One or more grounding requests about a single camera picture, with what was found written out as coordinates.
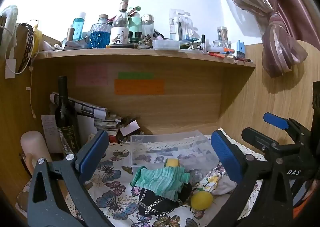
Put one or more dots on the white floral cloth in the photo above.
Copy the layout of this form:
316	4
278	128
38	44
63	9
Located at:
220	185

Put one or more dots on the green pump bottle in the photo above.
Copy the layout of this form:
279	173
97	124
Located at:
135	24

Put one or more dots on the clear plastic storage box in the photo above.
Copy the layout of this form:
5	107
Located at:
160	139

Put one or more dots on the clear bottle with white label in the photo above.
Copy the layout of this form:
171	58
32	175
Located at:
120	30

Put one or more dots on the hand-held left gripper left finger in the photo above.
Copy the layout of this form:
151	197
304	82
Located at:
93	150

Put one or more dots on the orange sticky note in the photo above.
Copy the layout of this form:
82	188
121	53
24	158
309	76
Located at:
139	87

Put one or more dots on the clear pencil tube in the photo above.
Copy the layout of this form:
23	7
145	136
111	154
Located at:
222	33

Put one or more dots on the butterfly printed tablecloth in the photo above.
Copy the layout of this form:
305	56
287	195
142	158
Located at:
112	192

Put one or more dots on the blue pencil sharpener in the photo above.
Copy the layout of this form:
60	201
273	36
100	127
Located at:
240	49

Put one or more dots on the yellow headband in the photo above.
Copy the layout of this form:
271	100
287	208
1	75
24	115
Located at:
37	40

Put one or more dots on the glass jar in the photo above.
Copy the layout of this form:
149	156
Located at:
220	44

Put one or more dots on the beige cylinder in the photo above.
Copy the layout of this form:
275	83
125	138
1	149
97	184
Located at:
33	146

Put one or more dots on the rolled newspaper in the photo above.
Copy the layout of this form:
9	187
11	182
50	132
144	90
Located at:
82	108

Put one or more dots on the orange clothing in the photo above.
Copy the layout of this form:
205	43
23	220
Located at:
301	208

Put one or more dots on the blue liquid plastic bottle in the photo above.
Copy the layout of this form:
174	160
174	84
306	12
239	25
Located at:
79	28

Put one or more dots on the black and gold tube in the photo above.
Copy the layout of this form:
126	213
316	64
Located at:
122	46

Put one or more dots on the silver capped clear bottle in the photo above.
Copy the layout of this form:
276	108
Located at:
147	28

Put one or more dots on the wooden shelf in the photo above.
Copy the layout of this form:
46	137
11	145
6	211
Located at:
140	55

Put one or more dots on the brown lipstick tube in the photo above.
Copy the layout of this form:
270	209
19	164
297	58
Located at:
70	34

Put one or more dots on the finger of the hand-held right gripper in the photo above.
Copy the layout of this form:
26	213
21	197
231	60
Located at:
258	140
275	120

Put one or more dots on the silver sequin pouch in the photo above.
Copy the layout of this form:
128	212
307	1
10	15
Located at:
197	176

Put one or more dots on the green sticky note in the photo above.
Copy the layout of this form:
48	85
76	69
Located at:
135	75

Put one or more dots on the green striped cloth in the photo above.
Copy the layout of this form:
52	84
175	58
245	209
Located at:
160	179

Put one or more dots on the pink sticky note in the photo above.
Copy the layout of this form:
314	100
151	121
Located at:
91	75

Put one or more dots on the stack of books and papers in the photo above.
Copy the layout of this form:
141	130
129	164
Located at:
107	124

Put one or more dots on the dark wine bottle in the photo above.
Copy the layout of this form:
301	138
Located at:
66	116

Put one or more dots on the pink curtain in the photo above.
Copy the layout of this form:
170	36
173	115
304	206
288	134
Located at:
277	16

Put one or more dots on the blue crystal glass bottle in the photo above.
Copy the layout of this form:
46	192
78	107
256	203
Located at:
100	35

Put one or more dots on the packaged brushes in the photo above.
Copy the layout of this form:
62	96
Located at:
181	25

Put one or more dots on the white fluffy headband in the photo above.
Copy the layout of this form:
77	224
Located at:
10	19

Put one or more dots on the brown patterned headband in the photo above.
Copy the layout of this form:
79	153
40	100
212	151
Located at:
28	46

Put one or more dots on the white paper slip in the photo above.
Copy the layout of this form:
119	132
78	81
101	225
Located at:
49	131

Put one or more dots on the clear lidded flat box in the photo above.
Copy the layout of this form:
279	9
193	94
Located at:
166	44

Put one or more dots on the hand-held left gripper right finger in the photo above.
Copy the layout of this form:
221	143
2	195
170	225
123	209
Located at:
226	158

